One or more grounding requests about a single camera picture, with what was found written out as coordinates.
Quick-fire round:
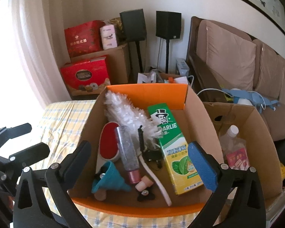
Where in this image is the green yellow toothpaste box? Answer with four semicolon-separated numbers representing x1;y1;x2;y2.
148;103;203;195

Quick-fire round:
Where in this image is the left black speaker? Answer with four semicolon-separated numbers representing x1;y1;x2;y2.
119;9;147;73

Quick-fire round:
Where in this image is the white curtain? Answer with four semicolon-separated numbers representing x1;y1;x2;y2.
0;0;84;128

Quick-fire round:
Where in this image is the blue cloth on sofa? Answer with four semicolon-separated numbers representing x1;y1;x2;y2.
222;89;280;114

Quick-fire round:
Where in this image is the clear plastic bottle white cap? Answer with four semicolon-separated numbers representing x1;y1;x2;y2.
219;125;250;170

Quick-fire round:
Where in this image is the red lint brush white rim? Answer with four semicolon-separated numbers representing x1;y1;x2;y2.
96;122;120;171

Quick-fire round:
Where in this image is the right black speaker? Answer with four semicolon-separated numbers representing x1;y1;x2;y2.
156;11;182;74

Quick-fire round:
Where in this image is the white fluffy duster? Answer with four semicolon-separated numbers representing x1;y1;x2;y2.
104;91;172;206

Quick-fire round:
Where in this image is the blue collapsible funnel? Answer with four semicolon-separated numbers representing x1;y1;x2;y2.
92;161;131;194

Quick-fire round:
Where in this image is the small pink white jar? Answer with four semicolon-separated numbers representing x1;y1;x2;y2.
135;176;154;192

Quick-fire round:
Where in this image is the red tea gift box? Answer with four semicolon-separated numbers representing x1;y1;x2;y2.
64;20;105;58

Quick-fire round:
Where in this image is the yellow checked bed cover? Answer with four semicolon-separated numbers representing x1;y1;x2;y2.
32;100;198;228

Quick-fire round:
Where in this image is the brown cushioned sofa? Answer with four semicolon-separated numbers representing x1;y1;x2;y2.
186;17;285;141

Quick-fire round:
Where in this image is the clear glitter bottle pink cap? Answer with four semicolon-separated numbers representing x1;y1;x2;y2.
115;126;141;184

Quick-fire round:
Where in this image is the large brown cardboard carton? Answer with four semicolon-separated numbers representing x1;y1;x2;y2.
71;43;131;84

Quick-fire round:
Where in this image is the brown cardboard box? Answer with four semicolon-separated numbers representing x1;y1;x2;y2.
204;102;282;199

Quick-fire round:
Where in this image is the black speaker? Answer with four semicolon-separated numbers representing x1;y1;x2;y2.
119;9;147;73
156;11;182;74

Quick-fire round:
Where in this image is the orange cardboard box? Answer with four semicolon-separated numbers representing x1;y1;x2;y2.
68;83;225;218

